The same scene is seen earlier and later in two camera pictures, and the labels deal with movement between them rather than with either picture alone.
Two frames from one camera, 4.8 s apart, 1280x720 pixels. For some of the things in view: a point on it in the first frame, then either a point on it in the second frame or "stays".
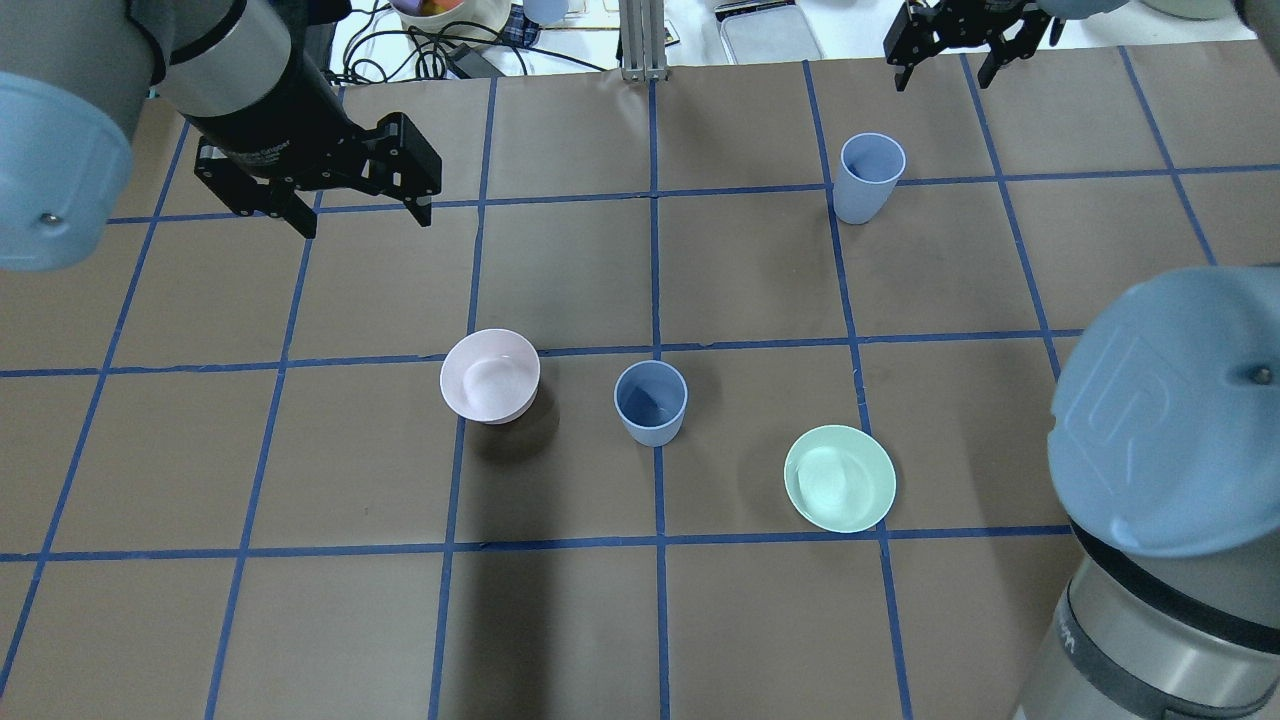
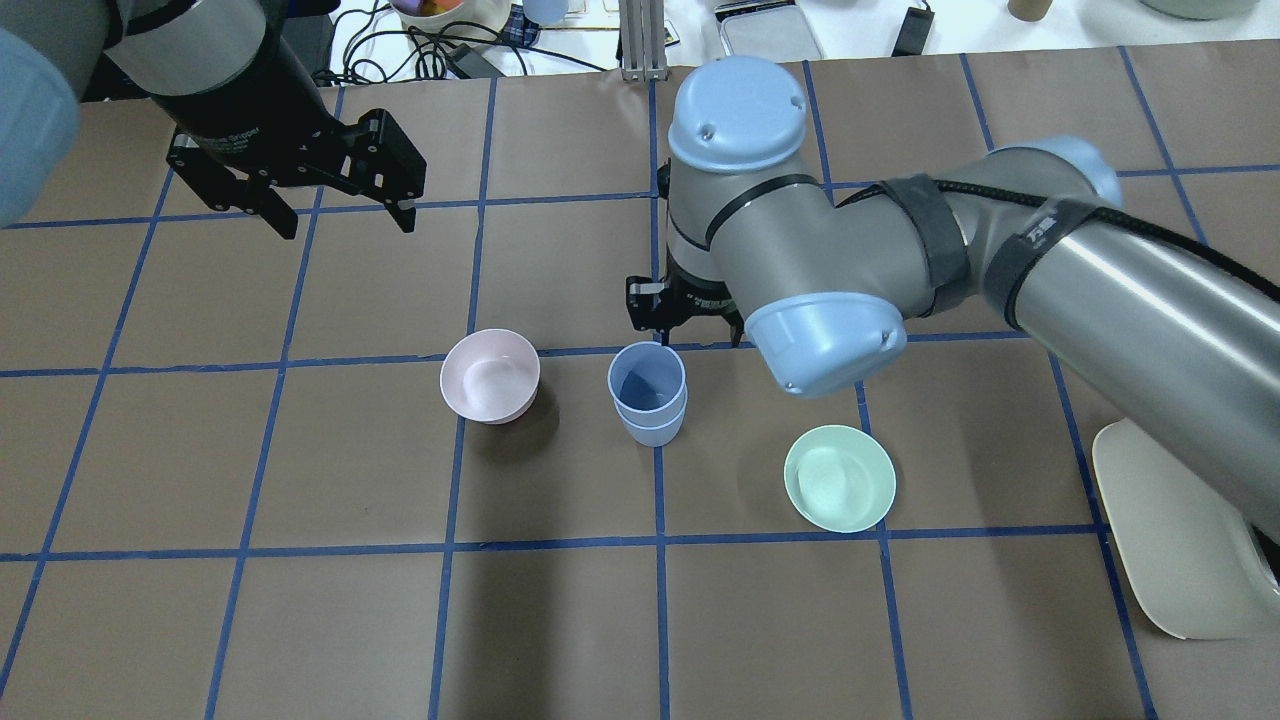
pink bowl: x=490 y=375 stays
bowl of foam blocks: x=432 y=15 stays
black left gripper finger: x=420 y=208 → x=404 y=213
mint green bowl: x=839 y=478 stays
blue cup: x=870 y=166 → x=647 y=377
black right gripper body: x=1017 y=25 → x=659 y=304
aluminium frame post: x=642 y=37 stays
